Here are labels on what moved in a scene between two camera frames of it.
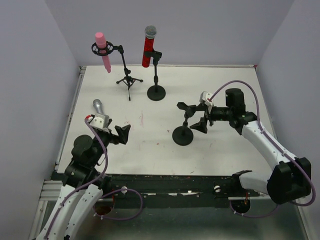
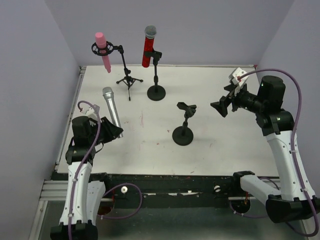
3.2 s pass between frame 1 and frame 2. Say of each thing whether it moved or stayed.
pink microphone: stayed
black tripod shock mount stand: stayed
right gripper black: moved
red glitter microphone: stayed
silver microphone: moved
